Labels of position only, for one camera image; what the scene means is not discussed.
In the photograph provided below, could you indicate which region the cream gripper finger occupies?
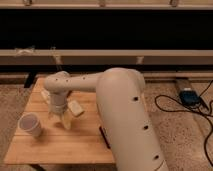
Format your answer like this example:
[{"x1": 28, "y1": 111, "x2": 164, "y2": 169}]
[
  {"x1": 61, "y1": 115, "x2": 71, "y2": 130},
  {"x1": 48, "y1": 112, "x2": 56, "y2": 120}
]

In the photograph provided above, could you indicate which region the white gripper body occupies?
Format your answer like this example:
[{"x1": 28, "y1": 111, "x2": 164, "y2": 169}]
[{"x1": 49, "y1": 93, "x2": 68, "y2": 119}]

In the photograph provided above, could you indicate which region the black and orange eraser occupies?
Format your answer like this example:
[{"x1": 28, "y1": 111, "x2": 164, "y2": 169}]
[{"x1": 99, "y1": 126, "x2": 110, "y2": 149}]

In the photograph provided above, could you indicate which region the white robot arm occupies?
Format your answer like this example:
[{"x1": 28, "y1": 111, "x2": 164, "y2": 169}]
[{"x1": 44, "y1": 68, "x2": 169, "y2": 171}]

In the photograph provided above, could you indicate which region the white tube bottle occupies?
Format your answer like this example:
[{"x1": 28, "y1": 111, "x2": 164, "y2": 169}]
[{"x1": 41, "y1": 90, "x2": 50, "y2": 104}]

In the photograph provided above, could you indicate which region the white plastic cup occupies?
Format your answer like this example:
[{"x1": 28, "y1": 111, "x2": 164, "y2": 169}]
[{"x1": 18, "y1": 113, "x2": 42, "y2": 137}]

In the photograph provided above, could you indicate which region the wooden table board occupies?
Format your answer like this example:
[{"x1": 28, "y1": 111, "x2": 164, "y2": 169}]
[{"x1": 4, "y1": 78, "x2": 114, "y2": 164}]

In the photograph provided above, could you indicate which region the blue power adapter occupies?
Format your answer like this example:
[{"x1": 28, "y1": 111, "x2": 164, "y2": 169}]
[{"x1": 179, "y1": 89, "x2": 200, "y2": 106}]

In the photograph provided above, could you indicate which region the black cable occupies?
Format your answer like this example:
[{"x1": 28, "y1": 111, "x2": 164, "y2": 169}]
[{"x1": 154, "y1": 79, "x2": 213, "y2": 168}]

